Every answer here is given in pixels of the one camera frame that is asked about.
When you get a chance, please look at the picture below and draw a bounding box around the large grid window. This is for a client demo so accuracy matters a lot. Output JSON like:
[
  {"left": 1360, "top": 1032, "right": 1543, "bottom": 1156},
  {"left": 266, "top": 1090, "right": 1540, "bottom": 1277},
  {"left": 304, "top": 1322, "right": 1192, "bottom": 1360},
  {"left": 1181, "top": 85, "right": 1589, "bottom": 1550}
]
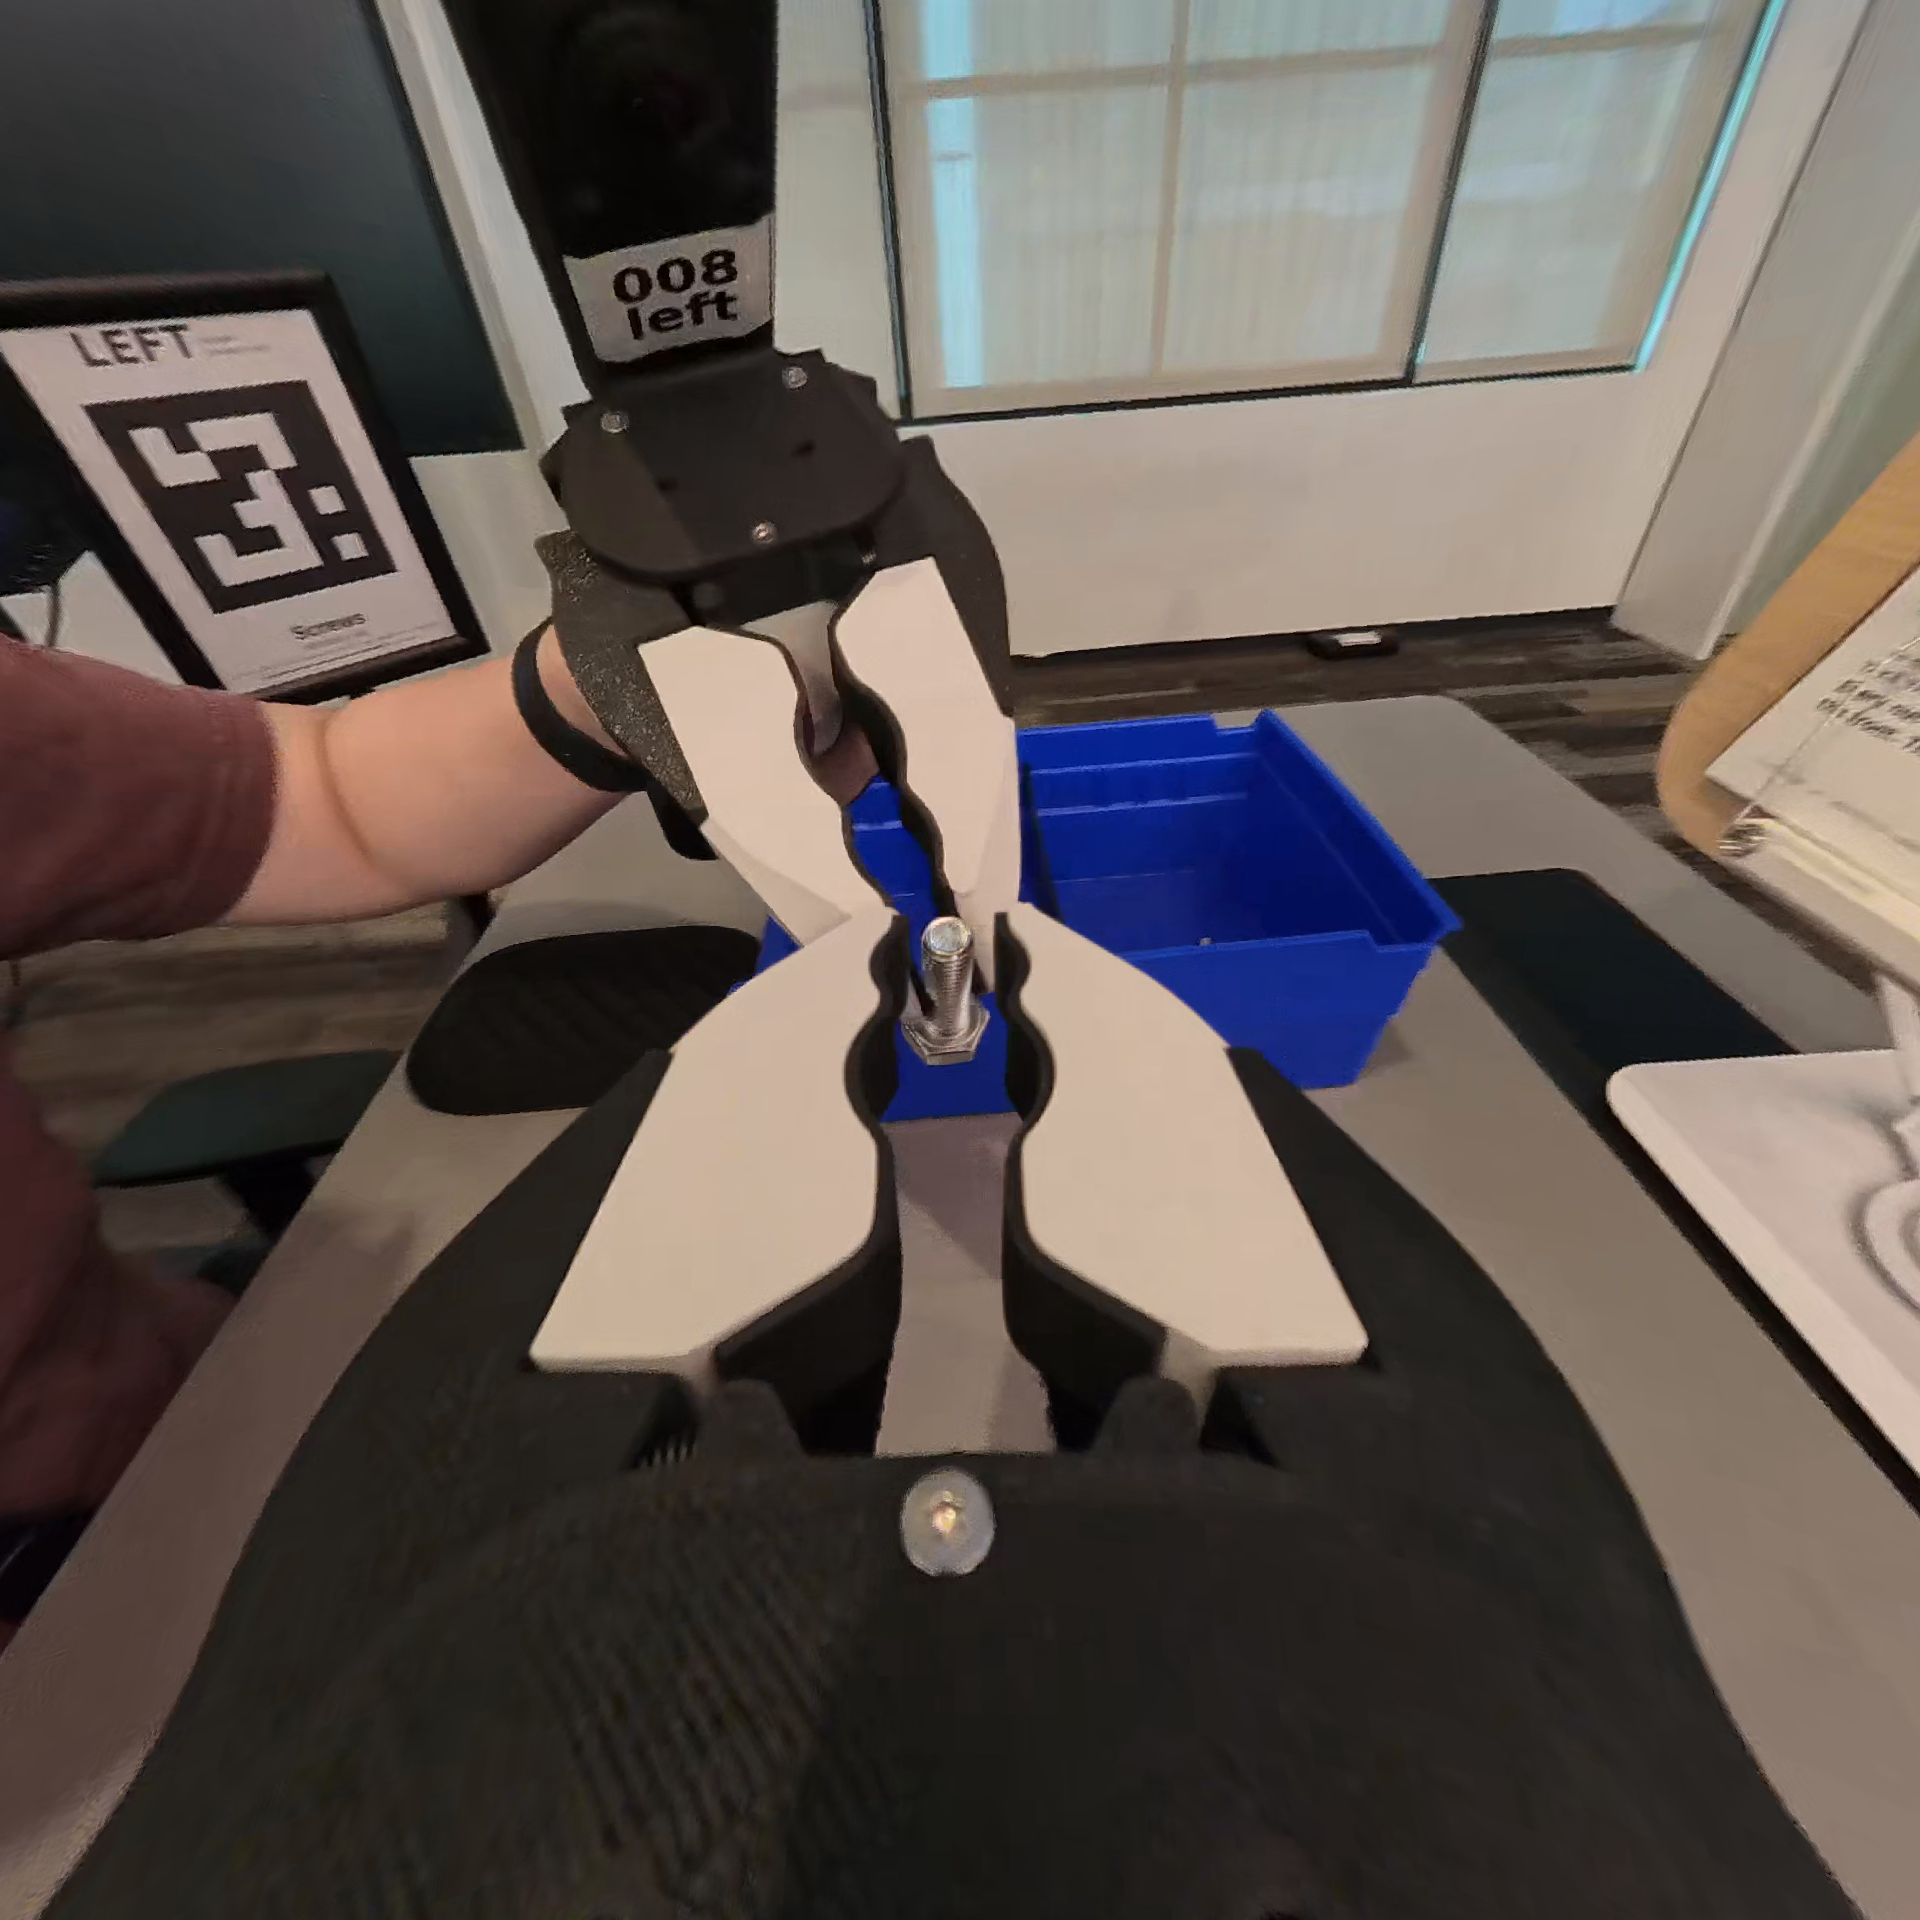
[{"left": 877, "top": 0, "right": 1795, "bottom": 424}]

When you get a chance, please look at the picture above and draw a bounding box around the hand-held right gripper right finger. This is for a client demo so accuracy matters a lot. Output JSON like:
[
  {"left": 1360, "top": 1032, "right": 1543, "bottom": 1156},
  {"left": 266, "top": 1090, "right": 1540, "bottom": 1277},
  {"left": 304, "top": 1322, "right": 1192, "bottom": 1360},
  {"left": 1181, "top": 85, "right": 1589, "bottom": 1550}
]
[{"left": 999, "top": 907, "right": 1371, "bottom": 1454}]

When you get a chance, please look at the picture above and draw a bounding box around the framed marker sign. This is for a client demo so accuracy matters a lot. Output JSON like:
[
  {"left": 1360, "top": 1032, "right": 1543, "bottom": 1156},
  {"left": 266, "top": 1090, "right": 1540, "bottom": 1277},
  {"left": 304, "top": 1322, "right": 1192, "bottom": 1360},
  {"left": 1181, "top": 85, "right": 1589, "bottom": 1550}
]
[{"left": 0, "top": 268, "right": 497, "bottom": 705}]

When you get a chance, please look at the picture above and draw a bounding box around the large black wall screen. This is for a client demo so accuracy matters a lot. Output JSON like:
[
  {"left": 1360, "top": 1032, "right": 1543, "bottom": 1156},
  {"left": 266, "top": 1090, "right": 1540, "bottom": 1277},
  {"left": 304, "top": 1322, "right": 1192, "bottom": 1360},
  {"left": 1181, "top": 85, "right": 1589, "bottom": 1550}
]
[{"left": 0, "top": 0, "right": 530, "bottom": 459}]

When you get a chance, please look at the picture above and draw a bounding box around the blue plastic bin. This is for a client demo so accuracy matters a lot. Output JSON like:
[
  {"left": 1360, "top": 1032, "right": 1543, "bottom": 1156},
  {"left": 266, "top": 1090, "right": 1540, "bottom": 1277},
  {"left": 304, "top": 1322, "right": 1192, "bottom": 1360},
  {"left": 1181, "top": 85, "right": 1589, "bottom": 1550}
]
[{"left": 759, "top": 710, "right": 1464, "bottom": 1124}]

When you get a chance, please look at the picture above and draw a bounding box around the black desk mat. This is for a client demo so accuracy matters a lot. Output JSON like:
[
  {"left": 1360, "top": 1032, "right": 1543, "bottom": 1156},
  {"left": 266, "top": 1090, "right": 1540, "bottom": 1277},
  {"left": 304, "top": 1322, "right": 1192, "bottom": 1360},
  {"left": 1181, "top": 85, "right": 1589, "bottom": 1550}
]
[{"left": 1430, "top": 865, "right": 1920, "bottom": 1492}]

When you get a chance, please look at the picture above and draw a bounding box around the white stand base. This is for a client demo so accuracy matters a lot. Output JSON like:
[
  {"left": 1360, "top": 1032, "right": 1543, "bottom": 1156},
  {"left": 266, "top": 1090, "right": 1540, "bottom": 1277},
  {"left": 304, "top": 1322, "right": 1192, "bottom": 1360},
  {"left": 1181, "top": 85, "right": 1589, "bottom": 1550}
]
[{"left": 1610, "top": 858, "right": 1920, "bottom": 1481}]

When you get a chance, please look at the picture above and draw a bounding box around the black chair armrest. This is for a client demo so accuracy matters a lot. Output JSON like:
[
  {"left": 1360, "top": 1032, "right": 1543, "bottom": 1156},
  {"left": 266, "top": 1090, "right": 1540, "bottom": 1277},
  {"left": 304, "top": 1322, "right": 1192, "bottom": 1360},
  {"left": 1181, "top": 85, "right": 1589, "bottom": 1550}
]
[{"left": 88, "top": 1049, "right": 402, "bottom": 1200}]

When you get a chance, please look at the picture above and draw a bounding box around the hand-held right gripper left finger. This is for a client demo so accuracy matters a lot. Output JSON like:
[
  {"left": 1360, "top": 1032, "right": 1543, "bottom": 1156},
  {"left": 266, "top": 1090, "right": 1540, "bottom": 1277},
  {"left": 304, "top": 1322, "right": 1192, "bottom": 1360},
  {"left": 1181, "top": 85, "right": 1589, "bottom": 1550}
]
[{"left": 530, "top": 916, "right": 910, "bottom": 1454}]

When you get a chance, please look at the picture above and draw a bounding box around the person's left forearm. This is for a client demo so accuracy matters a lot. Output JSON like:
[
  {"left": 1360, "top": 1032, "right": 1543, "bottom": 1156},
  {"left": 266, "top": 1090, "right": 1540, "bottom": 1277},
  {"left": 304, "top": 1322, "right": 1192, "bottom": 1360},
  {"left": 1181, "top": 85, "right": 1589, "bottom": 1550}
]
[{"left": 247, "top": 645, "right": 647, "bottom": 924}]

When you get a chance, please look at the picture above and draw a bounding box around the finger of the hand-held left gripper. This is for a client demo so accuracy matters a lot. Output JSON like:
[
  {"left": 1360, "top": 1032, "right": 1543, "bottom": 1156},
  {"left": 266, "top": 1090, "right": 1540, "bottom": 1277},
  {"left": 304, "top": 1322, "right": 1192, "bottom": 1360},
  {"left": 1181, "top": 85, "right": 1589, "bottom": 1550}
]
[
  {"left": 830, "top": 554, "right": 1028, "bottom": 963},
  {"left": 637, "top": 624, "right": 919, "bottom": 955}
]

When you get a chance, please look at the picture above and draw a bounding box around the instruction sheet on stand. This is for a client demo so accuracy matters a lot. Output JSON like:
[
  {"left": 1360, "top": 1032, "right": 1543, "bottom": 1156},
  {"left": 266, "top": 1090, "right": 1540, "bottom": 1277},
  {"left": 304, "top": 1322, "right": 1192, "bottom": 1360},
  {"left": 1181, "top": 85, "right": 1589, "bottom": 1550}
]
[{"left": 1659, "top": 442, "right": 1920, "bottom": 862}]

